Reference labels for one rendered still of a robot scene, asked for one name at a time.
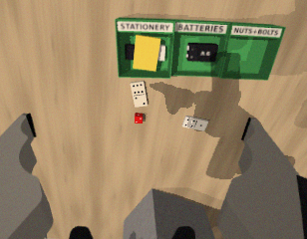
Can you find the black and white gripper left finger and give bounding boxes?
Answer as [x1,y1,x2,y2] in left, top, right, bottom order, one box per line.
[0,114,54,239]

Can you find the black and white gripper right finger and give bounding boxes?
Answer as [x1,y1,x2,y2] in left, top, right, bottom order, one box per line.
[216,118,307,239]

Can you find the white domino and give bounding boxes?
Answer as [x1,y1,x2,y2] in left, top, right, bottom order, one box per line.
[131,81,148,108]
[182,116,208,131]

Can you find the green rack of labelled bins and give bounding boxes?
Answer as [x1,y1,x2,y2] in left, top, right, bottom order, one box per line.
[115,17,286,81]

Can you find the red die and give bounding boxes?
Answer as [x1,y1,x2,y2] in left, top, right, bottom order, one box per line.
[135,114,143,123]

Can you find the black 9v battery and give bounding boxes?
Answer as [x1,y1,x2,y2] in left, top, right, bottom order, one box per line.
[186,43,218,62]

